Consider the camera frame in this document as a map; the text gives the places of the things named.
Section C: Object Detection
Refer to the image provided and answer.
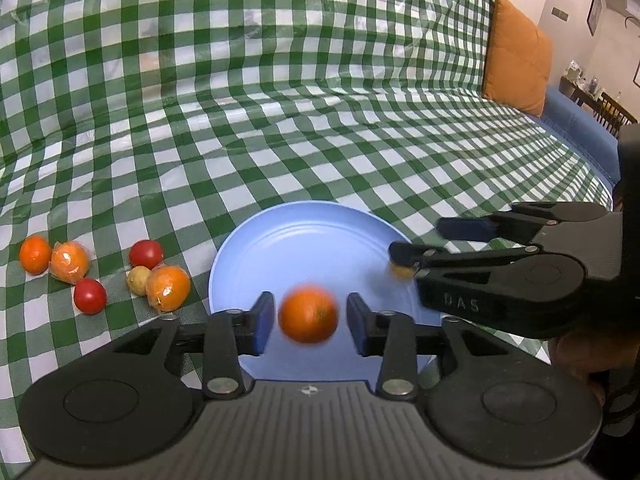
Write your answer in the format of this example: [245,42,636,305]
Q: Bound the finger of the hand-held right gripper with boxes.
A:
[389,241,544,282]
[437,202,557,243]

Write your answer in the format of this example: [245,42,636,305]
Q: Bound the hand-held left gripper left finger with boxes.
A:
[112,291,276,402]

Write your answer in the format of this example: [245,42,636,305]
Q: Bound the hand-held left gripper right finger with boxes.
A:
[346,292,507,402]

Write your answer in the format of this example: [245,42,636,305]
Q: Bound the bare orange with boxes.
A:
[277,284,340,345]
[19,236,53,275]

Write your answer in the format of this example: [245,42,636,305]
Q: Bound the light blue plate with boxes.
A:
[208,200,444,382]

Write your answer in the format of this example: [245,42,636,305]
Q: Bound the plastic orange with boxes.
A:
[145,264,192,313]
[50,241,92,283]

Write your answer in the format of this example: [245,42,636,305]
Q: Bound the red tomato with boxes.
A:
[128,239,165,271]
[73,278,108,315]

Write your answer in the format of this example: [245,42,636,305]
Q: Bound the person's right hand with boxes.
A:
[549,330,609,407]

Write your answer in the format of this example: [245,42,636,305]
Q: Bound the blue sofa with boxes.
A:
[541,85,622,187]

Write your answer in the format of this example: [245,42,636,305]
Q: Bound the wooden side table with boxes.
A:
[558,77,602,112]

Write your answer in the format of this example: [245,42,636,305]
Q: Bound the wooden chair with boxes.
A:
[594,91,635,139]

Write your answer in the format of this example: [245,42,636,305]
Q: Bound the orange cushion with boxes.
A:
[482,0,554,119]

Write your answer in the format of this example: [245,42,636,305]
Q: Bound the bottles on side table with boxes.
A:
[566,59,601,92]

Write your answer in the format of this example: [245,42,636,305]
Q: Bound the green white checkered cloth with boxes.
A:
[0,0,617,480]

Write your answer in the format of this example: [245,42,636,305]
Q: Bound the dark framed wall picture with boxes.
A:
[586,0,603,37]

